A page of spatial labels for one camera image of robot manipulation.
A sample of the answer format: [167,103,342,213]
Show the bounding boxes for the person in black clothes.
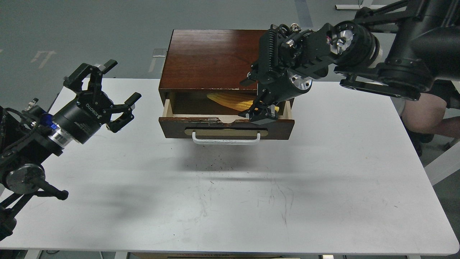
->
[400,80,460,157]

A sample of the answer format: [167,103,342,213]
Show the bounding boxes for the yellow corn cob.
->
[206,93,257,112]

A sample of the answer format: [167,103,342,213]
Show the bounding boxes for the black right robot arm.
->
[239,0,459,125]

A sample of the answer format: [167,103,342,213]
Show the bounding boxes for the white desk foot base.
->
[335,2,385,10]

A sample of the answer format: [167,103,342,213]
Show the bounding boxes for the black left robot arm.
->
[0,60,141,240]

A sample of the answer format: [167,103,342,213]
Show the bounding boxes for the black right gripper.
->
[239,69,312,125]

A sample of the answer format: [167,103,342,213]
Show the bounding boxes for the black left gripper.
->
[53,59,142,144]

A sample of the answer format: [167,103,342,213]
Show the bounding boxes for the dark wooden drawer cabinet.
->
[159,29,265,101]

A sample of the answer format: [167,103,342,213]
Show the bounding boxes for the wooden drawer with white handle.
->
[159,92,295,140]

